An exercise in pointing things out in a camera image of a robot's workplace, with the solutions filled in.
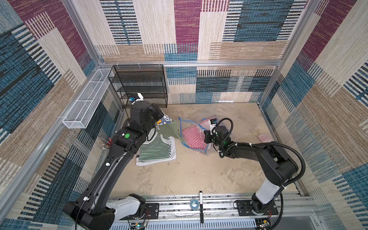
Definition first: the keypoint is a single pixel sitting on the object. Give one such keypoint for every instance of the white tank top navy trim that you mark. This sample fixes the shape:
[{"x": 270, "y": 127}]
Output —
[{"x": 172, "y": 155}]

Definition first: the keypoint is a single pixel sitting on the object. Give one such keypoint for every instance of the black mesh shelf rack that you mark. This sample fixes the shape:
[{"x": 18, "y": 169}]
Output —
[{"x": 148, "y": 80}]

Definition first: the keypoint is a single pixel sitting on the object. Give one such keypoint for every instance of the pens in red cup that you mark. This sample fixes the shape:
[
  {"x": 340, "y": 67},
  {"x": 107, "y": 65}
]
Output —
[{"x": 105, "y": 145}]

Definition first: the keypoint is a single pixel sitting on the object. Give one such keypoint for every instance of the black marker pen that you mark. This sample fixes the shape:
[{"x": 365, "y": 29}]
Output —
[{"x": 201, "y": 207}]

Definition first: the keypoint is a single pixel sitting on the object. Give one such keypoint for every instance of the white wire wall basket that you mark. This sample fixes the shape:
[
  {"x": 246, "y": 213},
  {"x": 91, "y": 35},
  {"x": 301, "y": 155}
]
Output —
[{"x": 86, "y": 105}]

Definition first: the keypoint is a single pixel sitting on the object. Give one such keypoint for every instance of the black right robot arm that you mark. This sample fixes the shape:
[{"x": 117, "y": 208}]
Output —
[{"x": 281, "y": 164}]

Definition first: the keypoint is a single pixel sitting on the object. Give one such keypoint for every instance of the green patterned garment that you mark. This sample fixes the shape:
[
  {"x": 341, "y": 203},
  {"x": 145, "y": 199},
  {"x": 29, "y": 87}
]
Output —
[{"x": 167, "y": 126}]

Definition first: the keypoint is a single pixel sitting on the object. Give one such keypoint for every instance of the green white striped tank top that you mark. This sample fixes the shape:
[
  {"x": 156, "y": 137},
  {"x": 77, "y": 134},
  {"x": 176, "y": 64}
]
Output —
[{"x": 156, "y": 146}]

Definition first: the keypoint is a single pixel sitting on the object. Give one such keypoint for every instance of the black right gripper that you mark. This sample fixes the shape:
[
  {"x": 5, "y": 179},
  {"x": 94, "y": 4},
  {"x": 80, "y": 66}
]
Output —
[{"x": 208, "y": 136}]

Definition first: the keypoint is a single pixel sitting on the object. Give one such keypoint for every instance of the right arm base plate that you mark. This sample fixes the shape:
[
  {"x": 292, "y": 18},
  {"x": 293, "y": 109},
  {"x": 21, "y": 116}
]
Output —
[{"x": 255, "y": 208}]

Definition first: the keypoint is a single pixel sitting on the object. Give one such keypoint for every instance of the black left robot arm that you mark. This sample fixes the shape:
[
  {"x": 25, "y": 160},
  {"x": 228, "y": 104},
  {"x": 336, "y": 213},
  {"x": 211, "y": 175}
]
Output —
[{"x": 91, "y": 209}]

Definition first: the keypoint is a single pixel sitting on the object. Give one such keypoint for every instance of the blue tape roll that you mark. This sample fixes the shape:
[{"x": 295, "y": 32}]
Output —
[{"x": 194, "y": 204}]

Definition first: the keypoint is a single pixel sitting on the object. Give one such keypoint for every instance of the clear vacuum bag blue zip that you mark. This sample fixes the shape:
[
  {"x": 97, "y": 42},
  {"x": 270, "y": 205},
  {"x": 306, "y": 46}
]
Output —
[{"x": 201, "y": 136}]

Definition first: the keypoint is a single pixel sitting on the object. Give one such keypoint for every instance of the red white striped tank top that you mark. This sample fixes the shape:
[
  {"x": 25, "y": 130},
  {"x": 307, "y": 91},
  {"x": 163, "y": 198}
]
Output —
[{"x": 193, "y": 133}]

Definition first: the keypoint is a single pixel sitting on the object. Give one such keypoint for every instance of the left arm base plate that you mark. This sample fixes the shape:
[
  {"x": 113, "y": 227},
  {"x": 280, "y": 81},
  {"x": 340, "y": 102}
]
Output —
[{"x": 151, "y": 212}]

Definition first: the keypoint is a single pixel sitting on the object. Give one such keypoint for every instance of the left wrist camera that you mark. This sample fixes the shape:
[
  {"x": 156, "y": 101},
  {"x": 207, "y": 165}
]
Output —
[{"x": 134, "y": 97}]

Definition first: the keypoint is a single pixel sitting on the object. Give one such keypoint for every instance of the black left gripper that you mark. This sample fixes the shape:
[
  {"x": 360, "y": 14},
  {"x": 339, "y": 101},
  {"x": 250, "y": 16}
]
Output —
[{"x": 155, "y": 109}]

